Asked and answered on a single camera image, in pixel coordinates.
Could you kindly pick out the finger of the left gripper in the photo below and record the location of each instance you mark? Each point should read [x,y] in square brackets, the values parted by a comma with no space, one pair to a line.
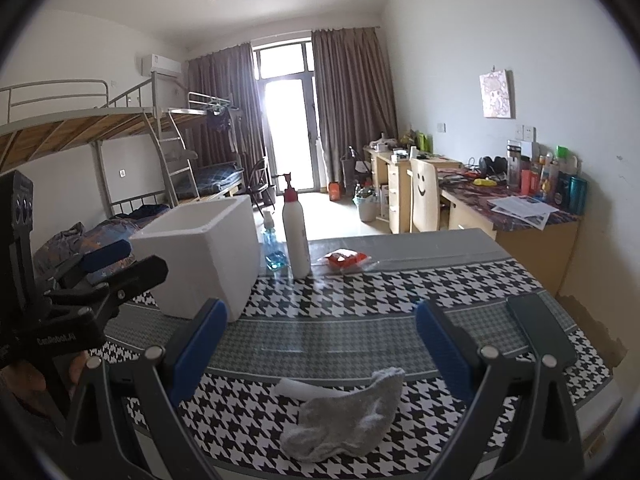
[77,267]
[117,288]

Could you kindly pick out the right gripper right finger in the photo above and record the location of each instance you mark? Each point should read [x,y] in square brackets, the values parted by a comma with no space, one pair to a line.
[544,439]

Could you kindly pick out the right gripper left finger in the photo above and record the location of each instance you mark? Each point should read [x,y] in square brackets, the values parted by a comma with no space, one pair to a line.
[100,441]

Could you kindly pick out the grey sock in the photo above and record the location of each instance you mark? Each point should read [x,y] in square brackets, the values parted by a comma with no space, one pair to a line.
[353,425]

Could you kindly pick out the person's left hand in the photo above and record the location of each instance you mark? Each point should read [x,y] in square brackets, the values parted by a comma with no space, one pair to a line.
[29,385]

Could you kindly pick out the blue plaid quilt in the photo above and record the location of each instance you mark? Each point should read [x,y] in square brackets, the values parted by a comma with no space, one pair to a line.
[76,240]

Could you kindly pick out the white foam box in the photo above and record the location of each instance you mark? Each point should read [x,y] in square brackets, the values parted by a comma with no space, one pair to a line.
[211,250]

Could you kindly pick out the metal bunk bed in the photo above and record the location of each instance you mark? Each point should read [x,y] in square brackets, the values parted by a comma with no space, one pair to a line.
[92,155]

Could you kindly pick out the dark green phone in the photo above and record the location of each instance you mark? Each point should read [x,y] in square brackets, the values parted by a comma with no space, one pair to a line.
[544,334]

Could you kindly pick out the blue sanitizer bottle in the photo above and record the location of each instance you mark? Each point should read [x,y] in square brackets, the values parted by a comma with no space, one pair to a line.
[275,257]

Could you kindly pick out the black folding chair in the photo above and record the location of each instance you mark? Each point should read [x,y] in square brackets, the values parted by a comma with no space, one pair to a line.
[258,185]

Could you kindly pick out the white red pump bottle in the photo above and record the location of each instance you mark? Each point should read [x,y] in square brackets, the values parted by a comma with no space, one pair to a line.
[295,231]

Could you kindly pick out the left brown curtain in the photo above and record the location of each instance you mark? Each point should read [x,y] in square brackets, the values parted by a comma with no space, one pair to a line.
[223,84]

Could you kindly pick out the brown curtain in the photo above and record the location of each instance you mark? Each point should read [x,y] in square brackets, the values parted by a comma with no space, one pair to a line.
[223,84]
[355,95]

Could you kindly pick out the red snack packet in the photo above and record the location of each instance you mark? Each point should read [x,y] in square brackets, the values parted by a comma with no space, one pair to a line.
[344,259]

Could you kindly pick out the white air conditioner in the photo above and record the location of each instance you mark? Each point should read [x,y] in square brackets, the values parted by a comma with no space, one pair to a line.
[154,63]

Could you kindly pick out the wooden desk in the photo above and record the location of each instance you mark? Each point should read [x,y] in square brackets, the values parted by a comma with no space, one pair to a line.
[545,253]

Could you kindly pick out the white bucket on floor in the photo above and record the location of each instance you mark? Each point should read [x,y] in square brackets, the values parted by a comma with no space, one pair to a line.
[367,207]

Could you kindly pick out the papers on desk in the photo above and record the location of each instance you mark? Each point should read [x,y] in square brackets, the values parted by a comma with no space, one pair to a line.
[524,208]

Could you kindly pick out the balcony glass door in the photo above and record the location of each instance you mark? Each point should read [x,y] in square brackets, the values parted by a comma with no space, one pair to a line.
[285,75]

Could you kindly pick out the teal bottle on desk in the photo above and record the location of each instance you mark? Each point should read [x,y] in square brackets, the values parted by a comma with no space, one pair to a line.
[578,195]

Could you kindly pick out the right brown curtain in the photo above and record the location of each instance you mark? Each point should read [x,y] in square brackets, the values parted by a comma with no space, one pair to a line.
[355,95]

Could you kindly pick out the smiley face wooden chair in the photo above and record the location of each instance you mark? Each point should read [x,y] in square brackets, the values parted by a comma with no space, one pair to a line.
[425,209]

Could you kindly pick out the pink anime wall picture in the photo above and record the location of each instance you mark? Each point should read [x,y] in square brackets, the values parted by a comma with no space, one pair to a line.
[495,93]

